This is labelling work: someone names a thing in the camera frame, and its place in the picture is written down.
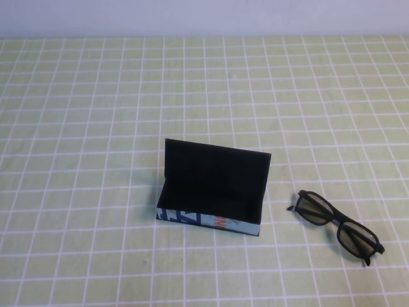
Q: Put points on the black printed glasses case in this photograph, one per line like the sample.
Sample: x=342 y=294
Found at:
x=217 y=169

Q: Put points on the black-framed glasses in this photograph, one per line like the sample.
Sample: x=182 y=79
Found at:
x=314 y=209

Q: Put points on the green white-grid tablecloth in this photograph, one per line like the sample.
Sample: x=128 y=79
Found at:
x=255 y=96

